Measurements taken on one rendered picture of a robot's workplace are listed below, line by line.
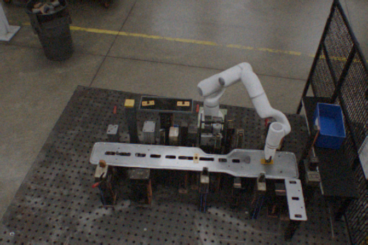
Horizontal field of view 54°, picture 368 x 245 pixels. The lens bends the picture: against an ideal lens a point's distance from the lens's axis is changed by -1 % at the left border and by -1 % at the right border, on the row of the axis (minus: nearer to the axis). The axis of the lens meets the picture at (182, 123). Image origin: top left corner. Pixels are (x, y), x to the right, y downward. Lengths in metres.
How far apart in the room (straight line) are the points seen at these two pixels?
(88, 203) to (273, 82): 2.85
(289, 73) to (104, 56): 2.42
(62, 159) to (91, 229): 0.66
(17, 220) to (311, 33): 4.54
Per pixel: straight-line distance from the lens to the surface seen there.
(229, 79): 2.28
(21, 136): 4.24
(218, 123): 2.46
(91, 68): 4.87
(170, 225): 2.52
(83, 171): 2.84
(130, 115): 2.63
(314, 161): 2.48
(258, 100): 2.19
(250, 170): 2.43
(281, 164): 2.51
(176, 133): 2.48
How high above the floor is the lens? 2.94
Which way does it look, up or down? 47 degrees down
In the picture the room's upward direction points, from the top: 1 degrees clockwise
